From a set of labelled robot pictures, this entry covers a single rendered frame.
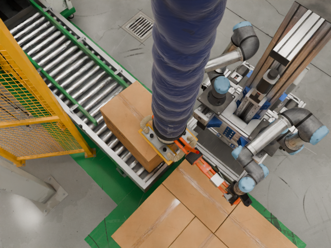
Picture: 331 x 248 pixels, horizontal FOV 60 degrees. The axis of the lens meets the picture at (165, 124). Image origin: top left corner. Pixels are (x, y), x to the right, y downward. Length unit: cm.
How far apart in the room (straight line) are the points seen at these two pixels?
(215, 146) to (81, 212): 153
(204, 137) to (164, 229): 108
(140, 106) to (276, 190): 179
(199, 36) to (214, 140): 221
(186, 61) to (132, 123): 131
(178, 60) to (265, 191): 247
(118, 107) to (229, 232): 137
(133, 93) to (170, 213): 105
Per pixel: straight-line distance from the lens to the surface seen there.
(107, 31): 403
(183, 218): 253
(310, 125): 172
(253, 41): 188
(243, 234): 262
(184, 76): 113
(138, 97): 238
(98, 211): 313
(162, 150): 204
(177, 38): 95
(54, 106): 213
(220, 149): 306
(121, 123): 230
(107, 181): 315
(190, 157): 191
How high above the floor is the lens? 306
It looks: 68 degrees down
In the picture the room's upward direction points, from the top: 6 degrees clockwise
